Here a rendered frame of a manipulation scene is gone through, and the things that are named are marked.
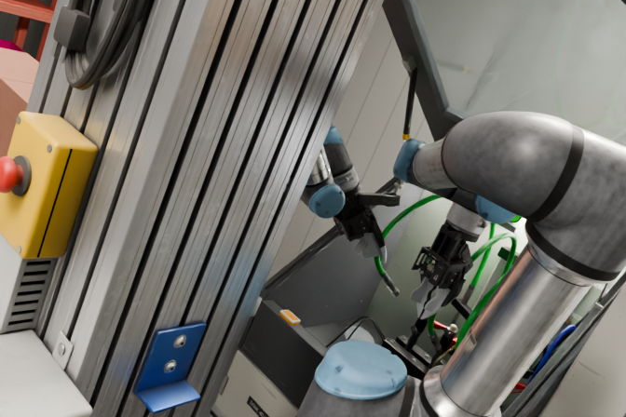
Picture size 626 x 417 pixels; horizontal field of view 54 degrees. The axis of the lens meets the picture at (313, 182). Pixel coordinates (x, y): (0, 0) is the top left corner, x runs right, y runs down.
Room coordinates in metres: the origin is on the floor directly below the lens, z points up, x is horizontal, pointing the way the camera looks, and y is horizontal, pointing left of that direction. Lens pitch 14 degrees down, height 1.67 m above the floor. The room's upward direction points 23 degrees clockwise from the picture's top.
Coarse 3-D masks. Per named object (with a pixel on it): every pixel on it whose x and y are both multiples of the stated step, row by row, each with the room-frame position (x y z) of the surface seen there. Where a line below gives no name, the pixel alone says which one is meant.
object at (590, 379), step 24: (624, 288) 1.31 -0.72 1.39; (624, 312) 1.29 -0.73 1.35; (600, 336) 1.28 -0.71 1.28; (624, 336) 1.26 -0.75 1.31; (576, 360) 1.28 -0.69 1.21; (600, 360) 1.26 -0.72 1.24; (624, 360) 1.24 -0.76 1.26; (576, 384) 1.25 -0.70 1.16; (600, 384) 1.23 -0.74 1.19; (624, 384) 1.22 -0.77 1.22; (552, 408) 1.25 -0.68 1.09; (576, 408) 1.23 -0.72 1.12; (600, 408) 1.21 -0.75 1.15; (624, 408) 1.20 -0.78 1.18
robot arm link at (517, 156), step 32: (480, 128) 0.69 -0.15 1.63; (512, 128) 0.66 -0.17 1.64; (544, 128) 0.65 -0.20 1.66; (416, 160) 0.98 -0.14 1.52; (448, 160) 0.72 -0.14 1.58; (480, 160) 0.67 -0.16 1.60; (512, 160) 0.64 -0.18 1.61; (544, 160) 0.63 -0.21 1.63; (448, 192) 1.03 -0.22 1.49; (480, 192) 0.68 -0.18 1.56; (512, 192) 0.65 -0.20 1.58; (544, 192) 0.63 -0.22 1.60
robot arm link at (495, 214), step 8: (456, 192) 1.03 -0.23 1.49; (464, 192) 1.03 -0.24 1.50; (456, 200) 1.04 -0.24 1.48; (464, 200) 1.04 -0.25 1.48; (472, 200) 1.03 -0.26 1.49; (480, 200) 1.01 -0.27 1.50; (488, 200) 1.01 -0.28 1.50; (472, 208) 1.05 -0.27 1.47; (480, 208) 1.01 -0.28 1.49; (488, 208) 1.01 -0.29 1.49; (496, 208) 1.01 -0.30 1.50; (504, 208) 1.01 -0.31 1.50; (488, 216) 1.01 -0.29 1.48; (496, 216) 1.01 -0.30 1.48; (504, 216) 1.01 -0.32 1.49; (512, 216) 1.01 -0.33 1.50
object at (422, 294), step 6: (426, 282) 1.18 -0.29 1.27; (420, 288) 1.17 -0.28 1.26; (426, 288) 1.18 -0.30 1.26; (432, 288) 1.18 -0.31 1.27; (414, 294) 1.16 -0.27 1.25; (420, 294) 1.17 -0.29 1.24; (426, 294) 1.18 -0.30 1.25; (414, 300) 1.16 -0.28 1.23; (420, 300) 1.18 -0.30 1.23; (426, 300) 1.18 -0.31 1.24; (420, 306) 1.18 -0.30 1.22; (420, 312) 1.18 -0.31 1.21
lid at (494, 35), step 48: (384, 0) 1.52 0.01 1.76; (432, 0) 1.41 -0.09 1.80; (480, 0) 1.30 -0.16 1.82; (528, 0) 1.20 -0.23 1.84; (576, 0) 1.11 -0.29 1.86; (624, 0) 1.02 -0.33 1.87; (432, 48) 1.57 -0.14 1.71; (480, 48) 1.42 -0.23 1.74; (528, 48) 1.30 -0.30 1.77; (576, 48) 1.20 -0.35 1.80; (624, 48) 1.12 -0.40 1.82; (432, 96) 1.72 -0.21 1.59; (480, 96) 1.58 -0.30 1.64; (528, 96) 1.43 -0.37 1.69; (576, 96) 1.31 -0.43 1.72; (624, 96) 1.20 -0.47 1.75; (624, 144) 1.31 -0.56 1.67
